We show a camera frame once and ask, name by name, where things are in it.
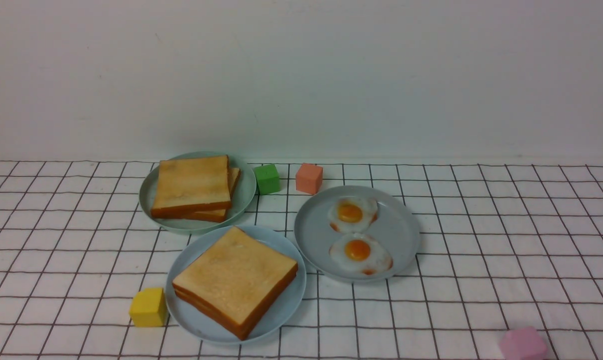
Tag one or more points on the salmon orange cube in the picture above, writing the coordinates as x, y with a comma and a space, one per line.
309, 178

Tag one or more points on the green cube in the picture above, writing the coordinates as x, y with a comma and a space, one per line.
267, 179

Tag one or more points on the back fried egg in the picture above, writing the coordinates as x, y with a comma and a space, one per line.
354, 214

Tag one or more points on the fried egg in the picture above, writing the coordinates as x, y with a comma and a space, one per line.
360, 254
354, 214

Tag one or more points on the grey plate with eggs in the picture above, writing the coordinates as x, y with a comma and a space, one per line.
396, 229

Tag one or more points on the front fried egg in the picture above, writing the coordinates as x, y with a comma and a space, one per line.
360, 254

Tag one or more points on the green plate with bread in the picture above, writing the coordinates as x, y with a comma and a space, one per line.
244, 192

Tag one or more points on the light blue plate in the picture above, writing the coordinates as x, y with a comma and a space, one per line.
191, 315

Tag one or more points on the yellow cube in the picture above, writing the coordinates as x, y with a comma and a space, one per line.
148, 308

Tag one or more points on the pink cube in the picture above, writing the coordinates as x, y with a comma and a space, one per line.
523, 343

